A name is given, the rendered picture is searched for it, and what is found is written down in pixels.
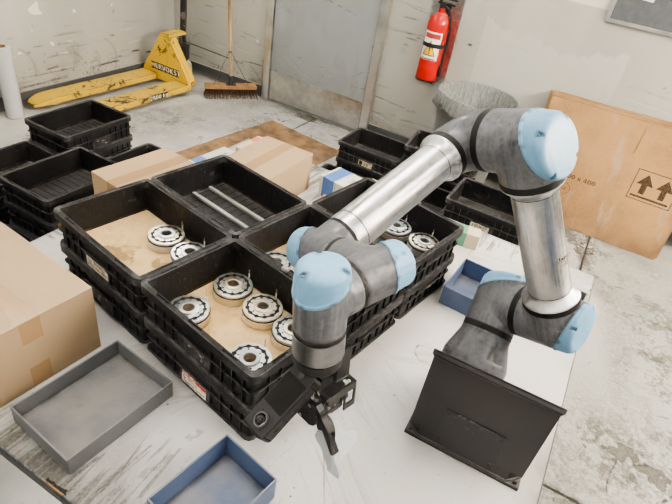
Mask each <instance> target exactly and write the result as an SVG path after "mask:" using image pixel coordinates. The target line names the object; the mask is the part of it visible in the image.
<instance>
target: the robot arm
mask: <svg viewBox="0 0 672 504"><path fill-rule="evenodd" d="M577 152H578V136H577V131H576V128H575V126H574V124H573V122H572V120H571V119H570V118H569V117H568V116H567V115H566V114H564V113H562V112H561V111H558V110H550V109H544V108H538V107H537V108H531V109H516V108H481V109H476V110H473V111H470V112H467V113H465V114H463V115H460V116H458V117H457V118H455V119H453V120H451V121H449V122H447V123H446V124H444V125H443V126H441V127H439V128H438V129H436V130H435V131H434V132H432V133H431V134H430V135H428V136H427V137H426V138H425V139H424V140H423V141H422V142H421V145H420V149H419V150H418V151H416V152H415V153H414V154H413V155H411V156H410V157H409V158H407V159H406V160H405V161H404V162H402V163H401V164H400V165H398V166H397V167H396V168H394V169H393V170H392V171H391V172H389V173H388V174H387V175H385V176H384V177H383V178H382V179H380V180H379V181H378V182H376V183H375V184H374V185H372V186H371V187H370V188H369V189H367V190H366V191H365V192H363V193H362V194H361V195H359V196H358V197H357V198H356V199H354V200H353V201H352V202H350V203H349V204H348V205H347V206H345V207H344V208H343V209H341V210H340V211H339V212H337V213H336V214H335V215H334V216H332V217H331V218H330V219H328V220H327V221H326V222H325V223H323V224H322V225H321V226H319V227H318V228H316V227H301V228H299V229H297V230H296V231H294V232H293V233H292V235H291V236H290V238H289V240H288V242H287V246H286V254H287V258H288V261H289V262H290V264H291V265H292V266H293V267H295V269H294V276H293V284H292V289H291V294H292V298H293V310H292V353H293V363H294V365H293V366H292V367H291V368H290V369H289V371H288V372H287V373H286V374H285V375H284V376H283V377H282V378H281V379H280V380H279V381H278V382H277V384H276V385H275V386H274V387H273V388H272V389H271V390H270V391H269V392H268V393H267V394H266V395H265V396H264V398H263V399H262V400H261V401H260V402H259V403H258V404H257V405H256V406H255V407H254V408H253V409H252V410H251V412H250V413H249V414H248V415H247V416H246V417H245V423H246V425H247V426H248V428H249V429H250V430H251V431H252V432H253V434H254V435H255V436H256V437H257V438H258V439H260V440H262V441H264V442H266V443H269V442H271V441H272V440H273V439H274V438H275V437H276V436H277V434H278V433H279V432H280V431H281V430H282V429H283V428H284V427H285V426H286V424H287V423H288V422H289V421H290V420H291V419H292V418H293V417H294V416H295V415H296V413H298V414H299V415H300V416H301V417H302V418H303V419H304V420H305V421H306V422H307V423H308V425H311V426H314V425H317V429H318V431H317V432H316V433H315V437H316V440H317V442H318V444H319V446H320V447H321V450H322V453H323V458H324V460H325V462H326V465H327V470H328V472H330V473H331V474H332V475H334V476H335V477H336V478H339V477H340V476H341V471H342V466H341V462H342V461H341V460H342V458H343V457H344V456H345V455H346V453H347V452H348V451H349V450H350V448H351V447H352V446H353V445H354V443H355V442H356V434H355V432H354V431H353V430H341V428H340V426H339V423H338V421H337V420H335V419H331V418H330V416H329V415H328V414H330V413H333V412H334V411H336V410H337V409H338V408H340V407H341V406H342V402H343V408H342V410H343V411H344V410H345V409H347V408H348V407H350V406H351V405H353V404H354V401H355V392H356V384H357V380H356V379H355V378H354V377H352V376H351V375H350V374H349V370H350V360H351V350H352V345H351V344H350V343H348V342H347V341H346V330H347V319H348V317H349V316H350V315H352V314H355V313H357V312H358V311H360V310H362V309H364V308H366V307H368V306H370V305H372V304H374V303H376V302H378V301H380V300H382V299H384V298H386V297H388V296H390V295H394V294H396V293H398V291H399V290H401V289H402V288H404V287H406V286H407V285H409V284H410V283H411V282H412V281H413V279H414V277H415V274H416V266H415V264H416V263H415V259H414V256H413V254H412V252H411V251H410V249H409V248H408V247H407V246H406V245H405V244H404V243H403V242H401V241H399V240H396V239H389V240H386V241H380V242H378V243H377V244H376V245H369V244H370V243H371V242H373V241H374V240H375V239H376V238H377V237H379V236H380V235H381V234H382V233H383V232H385V231H386V230H387V229H388V228H389V227H391V226H392V225H393V224H394V223H395V222H397V221H398V220H399V219H400V218H401V217H403V216H404V215H405V214H406V213H407V212H408V211H410V210H411V209H412V208H413V207H414V206H416V205H417V204H418V203H419V202H420V201H422V200H423V199H424V198H425V197H426V196H428V195H429V194H430V193H431V192H432V191H434V190H435V189H436V188H437V187H438V186H440V185H441V184H442V183H443V182H444V181H453V180H455V179H456V178H458V177H459V176H460V175H461V174H463V173H465V172H470V171H483V172H490V173H496V174H497V176H498V181H499V186H500V190H501V191H502V192H503V193H504V194H506V195H508V196H510V198H511V204H512V209H513V215H514V220H515V226H516V231H517V236H518V242H519V247H520V253H521V258H522V263H523V269H524V274H525V277H524V276H521V275H517V274H515V273H512V272H507V271H500V270H494V271H489V272H487V273H486V274H485V275H484V276H483V278H482V280H481V282H480V284H479V285H478V286H477V291H476V293H475V295H474V298H473V300H472V302H471V305H470V307H469V309H468V311H467V314H466V316H465V318H464V321H463V323H462V325H461V327H460V328H459V329H458V330H457V331H456V332H455V333H454V334H453V336H452V337H451V338H450V339H449V340H448V341H447V342H446V343H445V345H444V347H443V349H442V351H443V352H445V353H447V354H449V355H451V356H453V357H455V358H458V359H460V360H462V361H464V362H466V363H468V364H470V365H473V366H475V367H477V368H479V369H481V370H483V371H486V372H488V373H490V374H492V375H494V376H496V377H498V378H501V379H503V380H504V378H505V376H506V374H507V364H508V351H509V346H510V343H511V341H512V339H513V336H514V335H516V336H519V337H522V338H524V339H527V340H530V341H532V342H535V343H538V344H541V345H543V346H546V347H549V348H551V349H553V350H554V351H560V352H563V353H566V354H572V353H575V352H576V351H578V350H579V349H580V348H581V347H582V346H583V344H584V343H585V341H586V340H587V338H588V336H589V334H590V332H591V330H592V327H593V324H594V320H595V315H596V310H595V307H594V305H593V304H590V303H589V302H587V301H586V302H584V301H582V298H581V291H580V289H579V287H578V285H577V284H576V283H574V282H573V281H571V276H570V268H569V261H568V253H567V245H566V237H565V229H564V222H563V214H562V206H561V198H560V191H559V188H560V187H561V186H562V185H563V184H564V182H565V181H566V179H567V176H568V175H569V174H570V173H571V172H572V170H573V168H574V166H575V164H576V161H577V157H576V153H577ZM345 379H346V380H348V379H350V380H351V382H349V383H348V384H346V385H345V382H343V380H345ZM352 389H353V392H352V399H350V400H349V401H347V402H346V398H348V392H349V391H351V390H352Z"/></svg>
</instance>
